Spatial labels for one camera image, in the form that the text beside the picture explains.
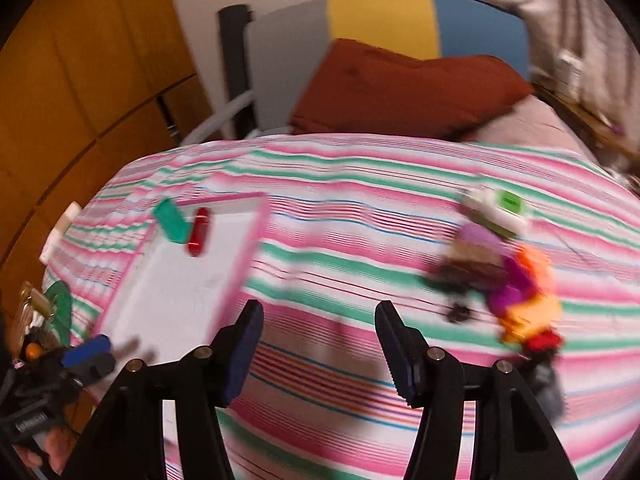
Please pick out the person's left hand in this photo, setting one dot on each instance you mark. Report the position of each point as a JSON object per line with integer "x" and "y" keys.
{"x": 52, "y": 452}

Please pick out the green toy block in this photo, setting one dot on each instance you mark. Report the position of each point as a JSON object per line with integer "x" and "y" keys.
{"x": 172, "y": 222}

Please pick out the white device with green top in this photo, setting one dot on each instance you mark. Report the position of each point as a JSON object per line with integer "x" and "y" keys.
{"x": 495, "y": 210}

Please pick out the red toy piece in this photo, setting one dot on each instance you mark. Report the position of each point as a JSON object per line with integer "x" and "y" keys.
{"x": 544, "y": 342}

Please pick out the beige curtain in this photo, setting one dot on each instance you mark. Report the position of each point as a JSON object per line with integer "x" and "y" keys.
{"x": 550, "y": 5}

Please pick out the white bed rail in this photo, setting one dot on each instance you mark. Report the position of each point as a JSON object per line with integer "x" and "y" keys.
{"x": 215, "y": 120}

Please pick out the white carton box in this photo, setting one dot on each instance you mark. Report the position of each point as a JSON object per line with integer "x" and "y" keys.
{"x": 570, "y": 72}

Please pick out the black bed post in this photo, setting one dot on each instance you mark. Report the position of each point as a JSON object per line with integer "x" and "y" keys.
{"x": 235, "y": 60}

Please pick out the red toy capsule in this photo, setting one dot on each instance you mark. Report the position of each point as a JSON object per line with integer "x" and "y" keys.
{"x": 199, "y": 232}

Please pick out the gold metal item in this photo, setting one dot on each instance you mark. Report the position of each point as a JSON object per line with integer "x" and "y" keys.
{"x": 31, "y": 301}

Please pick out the dark brown toy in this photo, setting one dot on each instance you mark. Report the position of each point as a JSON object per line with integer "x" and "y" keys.
{"x": 462, "y": 277}

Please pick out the purple toy egg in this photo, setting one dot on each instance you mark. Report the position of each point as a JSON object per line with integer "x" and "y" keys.
{"x": 475, "y": 241}

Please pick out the beige bed sheet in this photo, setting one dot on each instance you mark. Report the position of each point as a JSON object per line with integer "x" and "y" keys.
{"x": 530, "y": 122}

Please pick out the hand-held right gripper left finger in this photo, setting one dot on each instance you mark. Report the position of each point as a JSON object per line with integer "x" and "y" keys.
{"x": 244, "y": 355}

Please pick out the striped pink green blanket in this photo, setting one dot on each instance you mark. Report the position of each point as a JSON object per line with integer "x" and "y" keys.
{"x": 360, "y": 200}

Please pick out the wooden wardrobe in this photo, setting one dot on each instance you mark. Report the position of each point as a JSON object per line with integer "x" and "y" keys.
{"x": 90, "y": 60}

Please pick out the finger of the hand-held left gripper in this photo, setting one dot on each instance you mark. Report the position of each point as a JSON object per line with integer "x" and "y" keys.
{"x": 97, "y": 367}
{"x": 85, "y": 351}

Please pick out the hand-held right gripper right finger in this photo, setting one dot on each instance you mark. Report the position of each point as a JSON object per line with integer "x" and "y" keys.
{"x": 402, "y": 360}

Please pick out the magenta toy cup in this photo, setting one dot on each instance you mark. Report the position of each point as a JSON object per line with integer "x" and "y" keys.
{"x": 510, "y": 290}

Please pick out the grey toy piece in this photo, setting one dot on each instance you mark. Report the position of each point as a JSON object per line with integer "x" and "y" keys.
{"x": 550, "y": 385}

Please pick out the brown pillow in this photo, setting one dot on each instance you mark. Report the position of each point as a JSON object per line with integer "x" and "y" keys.
{"x": 400, "y": 95}

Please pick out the grey yellow blue headboard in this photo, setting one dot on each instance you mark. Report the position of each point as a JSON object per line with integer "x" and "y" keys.
{"x": 380, "y": 15}

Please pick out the light orange toy cube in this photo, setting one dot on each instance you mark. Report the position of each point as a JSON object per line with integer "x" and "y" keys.
{"x": 542, "y": 310}

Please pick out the pink rimmed white tray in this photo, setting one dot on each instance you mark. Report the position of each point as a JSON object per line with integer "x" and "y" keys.
{"x": 190, "y": 280}

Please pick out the wooden side table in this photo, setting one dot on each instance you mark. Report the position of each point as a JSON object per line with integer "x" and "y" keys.
{"x": 592, "y": 127}

